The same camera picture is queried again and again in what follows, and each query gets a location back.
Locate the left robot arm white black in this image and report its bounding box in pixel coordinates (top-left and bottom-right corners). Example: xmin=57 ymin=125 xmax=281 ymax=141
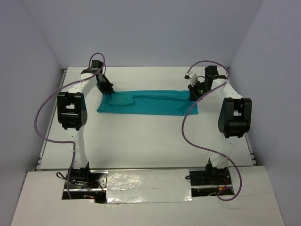
xmin=57 ymin=60 xmax=114 ymax=188

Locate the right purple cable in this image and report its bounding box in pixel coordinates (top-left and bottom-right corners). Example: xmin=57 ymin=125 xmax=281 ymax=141
xmin=182 ymin=60 xmax=243 ymax=201

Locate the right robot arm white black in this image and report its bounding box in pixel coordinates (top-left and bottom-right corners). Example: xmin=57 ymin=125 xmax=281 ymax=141
xmin=184 ymin=65 xmax=252 ymax=185

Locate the silver tape patch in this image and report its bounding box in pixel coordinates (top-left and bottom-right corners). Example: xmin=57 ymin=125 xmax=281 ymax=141
xmin=106 ymin=169 xmax=192 ymax=204

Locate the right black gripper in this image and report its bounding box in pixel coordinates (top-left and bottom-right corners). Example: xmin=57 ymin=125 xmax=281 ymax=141
xmin=189 ymin=80 xmax=212 ymax=102

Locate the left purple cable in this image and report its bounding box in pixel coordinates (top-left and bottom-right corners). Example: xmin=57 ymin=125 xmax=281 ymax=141
xmin=34 ymin=52 xmax=106 ymax=200

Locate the purple cable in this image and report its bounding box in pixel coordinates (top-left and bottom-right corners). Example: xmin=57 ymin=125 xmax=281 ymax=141
xmin=34 ymin=52 xmax=106 ymax=200
xmin=182 ymin=60 xmax=243 ymax=201

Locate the metal base rail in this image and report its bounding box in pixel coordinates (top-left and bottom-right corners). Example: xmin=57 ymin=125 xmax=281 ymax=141
xmin=62 ymin=169 xmax=234 ymax=204

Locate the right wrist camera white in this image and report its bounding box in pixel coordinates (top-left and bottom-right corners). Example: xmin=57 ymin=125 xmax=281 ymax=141
xmin=184 ymin=71 xmax=197 ymax=87

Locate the teal t shirt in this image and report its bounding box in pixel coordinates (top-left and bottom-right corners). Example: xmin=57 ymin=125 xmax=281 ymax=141
xmin=97 ymin=90 xmax=194 ymax=116

